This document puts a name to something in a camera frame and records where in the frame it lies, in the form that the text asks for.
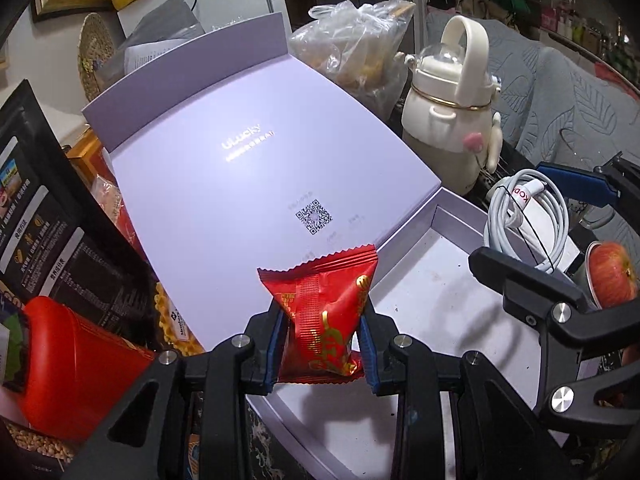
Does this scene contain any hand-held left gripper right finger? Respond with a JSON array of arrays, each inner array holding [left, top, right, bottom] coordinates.
[[357, 304, 571, 480]]

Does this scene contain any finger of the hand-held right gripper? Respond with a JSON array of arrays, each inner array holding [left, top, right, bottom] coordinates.
[[536, 156, 640, 211], [468, 246, 640, 433]]

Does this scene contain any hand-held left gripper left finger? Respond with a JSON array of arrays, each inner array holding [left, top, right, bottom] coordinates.
[[75, 305, 292, 480]]

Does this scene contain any red snack packet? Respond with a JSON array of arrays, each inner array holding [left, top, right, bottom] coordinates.
[[257, 242, 379, 386]]

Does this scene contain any white cable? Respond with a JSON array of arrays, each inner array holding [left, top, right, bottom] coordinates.
[[484, 169, 571, 273]]

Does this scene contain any lavender gift box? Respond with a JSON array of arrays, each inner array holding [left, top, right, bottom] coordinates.
[[82, 12, 551, 480]]

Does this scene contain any red apple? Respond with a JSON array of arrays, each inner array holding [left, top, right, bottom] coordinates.
[[587, 241, 640, 309]]

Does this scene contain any grey leaf-patterned cloth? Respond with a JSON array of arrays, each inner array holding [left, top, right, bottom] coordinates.
[[425, 10, 640, 161]]

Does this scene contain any yellow waffle snack packet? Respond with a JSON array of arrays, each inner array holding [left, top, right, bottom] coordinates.
[[152, 280, 206, 357]]

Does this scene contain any shelf of small bottles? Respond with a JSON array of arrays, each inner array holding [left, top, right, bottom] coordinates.
[[540, 5, 640, 88]]

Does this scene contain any cream water bottle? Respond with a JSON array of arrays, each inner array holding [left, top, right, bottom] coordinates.
[[401, 15, 502, 196]]

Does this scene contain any red plastic container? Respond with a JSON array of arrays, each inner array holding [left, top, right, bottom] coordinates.
[[0, 296, 157, 443]]

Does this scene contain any black printed snack bag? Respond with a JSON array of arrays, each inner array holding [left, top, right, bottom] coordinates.
[[0, 79, 166, 356]]

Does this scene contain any clear plastic bag of snacks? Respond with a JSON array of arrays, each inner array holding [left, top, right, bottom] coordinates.
[[289, 1, 417, 126]]

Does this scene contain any orange box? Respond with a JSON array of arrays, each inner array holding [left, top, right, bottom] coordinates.
[[67, 137, 110, 173]]

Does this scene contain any white printed paper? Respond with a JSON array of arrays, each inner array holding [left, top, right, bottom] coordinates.
[[122, 35, 191, 78]]

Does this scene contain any grey plastic mailer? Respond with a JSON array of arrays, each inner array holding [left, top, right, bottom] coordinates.
[[131, 0, 202, 43]]

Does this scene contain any round woven mat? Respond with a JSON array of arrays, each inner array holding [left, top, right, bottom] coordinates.
[[77, 12, 126, 103]]

